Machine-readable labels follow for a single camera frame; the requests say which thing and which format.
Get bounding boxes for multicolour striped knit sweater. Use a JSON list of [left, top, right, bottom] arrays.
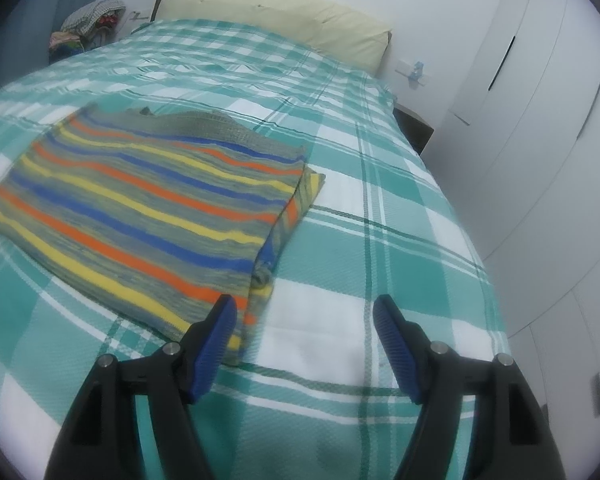
[[0, 104, 325, 365]]

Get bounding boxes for pile of clothes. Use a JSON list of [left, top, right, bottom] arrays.
[[48, 0, 125, 64]]

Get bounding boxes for teal white plaid bedspread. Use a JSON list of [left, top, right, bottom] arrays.
[[0, 20, 508, 479]]

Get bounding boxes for white wardrobe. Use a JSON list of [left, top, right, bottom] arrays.
[[424, 0, 600, 478]]

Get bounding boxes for dark bedside table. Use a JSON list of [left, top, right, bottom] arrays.
[[393, 104, 434, 155]]

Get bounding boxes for cream padded headboard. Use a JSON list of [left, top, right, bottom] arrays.
[[156, 0, 392, 76]]

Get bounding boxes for wall socket with blue plug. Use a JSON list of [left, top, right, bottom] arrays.
[[396, 60, 429, 86]]

